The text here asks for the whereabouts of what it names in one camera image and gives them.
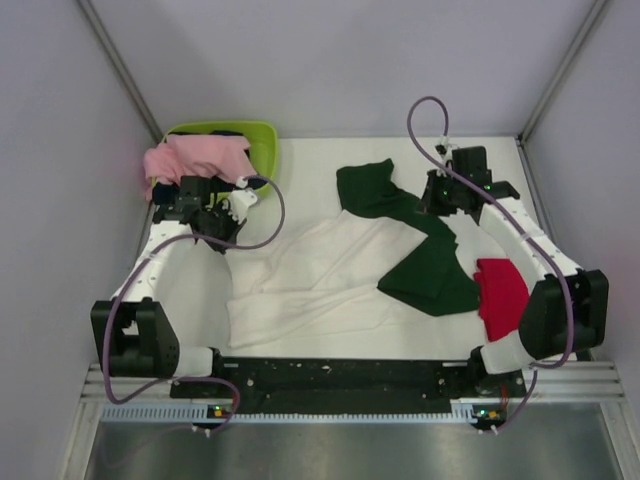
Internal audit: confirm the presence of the lime green plastic basin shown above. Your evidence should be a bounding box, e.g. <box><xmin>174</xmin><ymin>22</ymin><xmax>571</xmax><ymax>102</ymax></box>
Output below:
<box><xmin>154</xmin><ymin>120</ymin><xmax>279</xmax><ymax>200</ymax></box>

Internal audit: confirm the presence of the white and green t-shirt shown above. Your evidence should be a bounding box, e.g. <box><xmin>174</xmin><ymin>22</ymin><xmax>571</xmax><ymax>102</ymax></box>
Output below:
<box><xmin>227</xmin><ymin>159</ymin><xmax>480</xmax><ymax>348</ymax></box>

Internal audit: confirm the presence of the folded red t-shirt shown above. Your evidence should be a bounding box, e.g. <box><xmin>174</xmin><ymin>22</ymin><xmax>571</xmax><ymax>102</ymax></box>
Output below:
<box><xmin>473</xmin><ymin>258</ymin><xmax>529</xmax><ymax>342</ymax></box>

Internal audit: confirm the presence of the grey slotted cable duct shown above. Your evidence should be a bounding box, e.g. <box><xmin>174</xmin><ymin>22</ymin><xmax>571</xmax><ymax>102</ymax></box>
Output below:
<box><xmin>100</xmin><ymin>402</ymin><xmax>504</xmax><ymax>426</ymax></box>

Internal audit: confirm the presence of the pink t-shirt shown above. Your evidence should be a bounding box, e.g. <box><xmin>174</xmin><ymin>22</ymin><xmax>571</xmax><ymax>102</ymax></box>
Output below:
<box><xmin>143</xmin><ymin>134</ymin><xmax>257</xmax><ymax>200</ymax></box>

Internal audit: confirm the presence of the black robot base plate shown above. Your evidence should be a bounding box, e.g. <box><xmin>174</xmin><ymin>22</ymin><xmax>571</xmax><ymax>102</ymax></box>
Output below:
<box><xmin>169</xmin><ymin>355</ymin><xmax>506</xmax><ymax>414</ymax></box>

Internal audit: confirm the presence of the navy blue t-shirt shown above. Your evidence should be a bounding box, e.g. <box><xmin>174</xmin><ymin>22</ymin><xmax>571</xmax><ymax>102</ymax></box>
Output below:
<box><xmin>151</xmin><ymin>130</ymin><xmax>266</xmax><ymax>205</ymax></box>

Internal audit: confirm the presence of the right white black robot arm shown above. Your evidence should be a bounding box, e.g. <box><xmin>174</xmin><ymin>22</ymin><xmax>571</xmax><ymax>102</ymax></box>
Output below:
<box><xmin>420</xmin><ymin>141</ymin><xmax>609</xmax><ymax>396</ymax></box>

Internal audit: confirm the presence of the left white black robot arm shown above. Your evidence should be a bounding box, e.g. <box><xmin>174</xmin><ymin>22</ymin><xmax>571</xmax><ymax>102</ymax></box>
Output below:
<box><xmin>90</xmin><ymin>176</ymin><xmax>259</xmax><ymax>397</ymax></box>

